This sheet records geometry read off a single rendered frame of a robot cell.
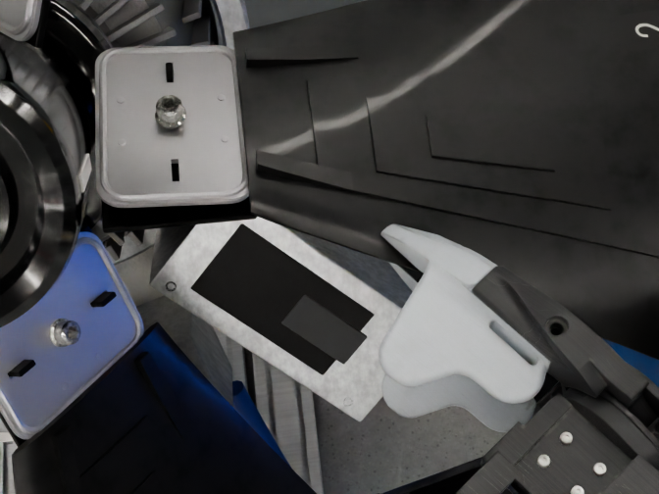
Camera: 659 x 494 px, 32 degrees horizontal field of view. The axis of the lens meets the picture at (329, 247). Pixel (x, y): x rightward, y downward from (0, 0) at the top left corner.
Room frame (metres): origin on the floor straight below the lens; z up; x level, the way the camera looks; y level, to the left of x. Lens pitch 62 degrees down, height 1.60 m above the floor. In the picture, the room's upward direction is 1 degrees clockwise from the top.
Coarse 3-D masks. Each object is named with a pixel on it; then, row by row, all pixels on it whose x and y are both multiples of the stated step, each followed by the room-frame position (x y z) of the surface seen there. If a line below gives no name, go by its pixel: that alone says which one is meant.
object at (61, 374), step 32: (96, 256) 0.26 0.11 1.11; (64, 288) 0.24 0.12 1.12; (96, 288) 0.24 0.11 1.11; (32, 320) 0.22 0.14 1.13; (96, 320) 0.23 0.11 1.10; (128, 320) 0.24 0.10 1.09; (0, 352) 0.20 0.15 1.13; (32, 352) 0.20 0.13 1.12; (64, 352) 0.21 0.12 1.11; (96, 352) 0.21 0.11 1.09; (0, 384) 0.19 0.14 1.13; (32, 384) 0.19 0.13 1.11; (64, 384) 0.19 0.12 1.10; (32, 416) 0.18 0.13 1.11
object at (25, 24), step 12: (0, 0) 0.31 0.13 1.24; (12, 0) 0.30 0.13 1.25; (24, 0) 0.30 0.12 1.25; (36, 0) 0.29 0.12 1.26; (0, 12) 0.30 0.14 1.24; (12, 12) 0.30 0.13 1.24; (24, 12) 0.29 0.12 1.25; (36, 12) 0.29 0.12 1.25; (0, 24) 0.30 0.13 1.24; (12, 24) 0.29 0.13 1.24; (24, 24) 0.29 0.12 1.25; (36, 24) 0.29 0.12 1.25; (12, 36) 0.29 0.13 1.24; (24, 36) 0.29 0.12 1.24
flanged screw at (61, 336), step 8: (56, 320) 0.22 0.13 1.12; (64, 320) 0.22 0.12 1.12; (56, 328) 0.22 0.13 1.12; (64, 328) 0.21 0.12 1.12; (72, 328) 0.22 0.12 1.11; (56, 336) 0.21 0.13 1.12; (64, 336) 0.21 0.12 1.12; (72, 336) 0.21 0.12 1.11; (56, 344) 0.21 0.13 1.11; (64, 344) 0.21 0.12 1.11
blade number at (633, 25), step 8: (624, 16) 0.35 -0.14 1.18; (632, 16) 0.35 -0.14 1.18; (640, 16) 0.35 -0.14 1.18; (648, 16) 0.35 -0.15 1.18; (656, 16) 0.35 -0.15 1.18; (624, 24) 0.35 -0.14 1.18; (632, 24) 0.35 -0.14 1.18; (640, 24) 0.35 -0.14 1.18; (648, 24) 0.35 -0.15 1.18; (656, 24) 0.35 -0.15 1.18; (624, 32) 0.34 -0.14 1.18; (632, 32) 0.34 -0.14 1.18; (640, 32) 0.34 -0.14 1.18; (648, 32) 0.34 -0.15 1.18; (656, 32) 0.34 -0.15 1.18; (632, 40) 0.34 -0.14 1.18; (640, 40) 0.34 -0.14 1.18; (648, 40) 0.34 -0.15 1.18; (656, 40) 0.34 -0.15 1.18; (632, 48) 0.34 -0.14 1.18; (640, 48) 0.34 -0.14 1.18; (648, 48) 0.34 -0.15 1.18
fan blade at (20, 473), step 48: (144, 336) 0.23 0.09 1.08; (96, 384) 0.20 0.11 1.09; (144, 384) 0.21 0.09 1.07; (192, 384) 0.22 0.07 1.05; (48, 432) 0.17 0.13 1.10; (96, 432) 0.18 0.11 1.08; (144, 432) 0.18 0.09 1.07; (192, 432) 0.19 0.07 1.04; (240, 432) 0.20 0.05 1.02; (48, 480) 0.15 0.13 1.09; (96, 480) 0.16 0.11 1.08; (144, 480) 0.16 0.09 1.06; (192, 480) 0.17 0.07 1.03; (240, 480) 0.18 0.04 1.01; (288, 480) 0.18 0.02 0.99
